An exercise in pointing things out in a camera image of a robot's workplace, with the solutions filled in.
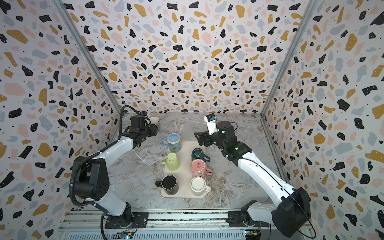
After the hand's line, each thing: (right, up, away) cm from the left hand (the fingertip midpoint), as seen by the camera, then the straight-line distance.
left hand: (155, 125), depth 91 cm
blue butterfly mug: (+11, -11, 0) cm, 15 cm away
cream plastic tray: (+18, -29, -1) cm, 34 cm away
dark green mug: (+26, -17, -5) cm, 32 cm away
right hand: (+28, -2, -17) cm, 32 cm away
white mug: (+27, -32, -13) cm, 44 cm away
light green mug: (+12, -22, -6) cm, 25 cm away
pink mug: (+27, -24, -11) cm, 38 cm away
